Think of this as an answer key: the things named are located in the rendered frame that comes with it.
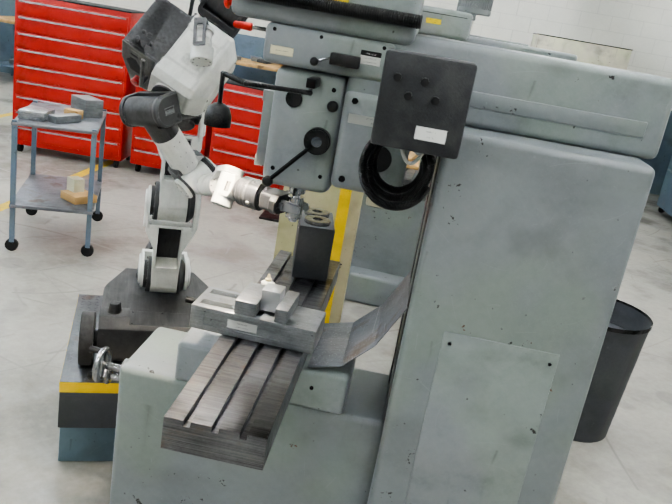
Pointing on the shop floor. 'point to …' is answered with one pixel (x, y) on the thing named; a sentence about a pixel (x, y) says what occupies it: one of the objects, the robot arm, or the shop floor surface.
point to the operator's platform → (85, 400)
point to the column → (505, 318)
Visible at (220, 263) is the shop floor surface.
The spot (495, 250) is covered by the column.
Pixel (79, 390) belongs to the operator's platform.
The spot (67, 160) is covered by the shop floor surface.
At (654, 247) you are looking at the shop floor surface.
